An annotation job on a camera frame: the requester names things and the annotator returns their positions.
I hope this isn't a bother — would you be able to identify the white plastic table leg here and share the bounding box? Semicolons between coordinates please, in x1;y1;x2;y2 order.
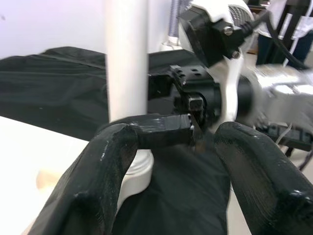
102;0;150;123

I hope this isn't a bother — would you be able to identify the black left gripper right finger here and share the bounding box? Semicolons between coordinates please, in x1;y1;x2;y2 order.
214;121;313;235

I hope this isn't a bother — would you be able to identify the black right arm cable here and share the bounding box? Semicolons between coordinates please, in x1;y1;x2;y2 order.
241;12;309;71

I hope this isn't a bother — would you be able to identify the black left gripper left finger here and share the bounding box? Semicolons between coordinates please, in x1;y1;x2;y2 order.
21;122;139;235

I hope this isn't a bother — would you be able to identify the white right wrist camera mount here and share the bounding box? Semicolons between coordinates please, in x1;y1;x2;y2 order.
178;0;255;123

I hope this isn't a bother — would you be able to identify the white plastic table top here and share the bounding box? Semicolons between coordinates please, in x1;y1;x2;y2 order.
0;116;155;235

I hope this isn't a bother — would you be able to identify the white floor fan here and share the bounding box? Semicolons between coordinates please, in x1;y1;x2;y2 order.
160;0;254;52

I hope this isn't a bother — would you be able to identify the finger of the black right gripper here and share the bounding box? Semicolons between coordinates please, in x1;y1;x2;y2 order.
147;72;177;101
97;113;197;150

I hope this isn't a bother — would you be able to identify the black table cloth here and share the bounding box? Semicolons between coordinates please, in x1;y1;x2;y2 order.
0;46;233;235

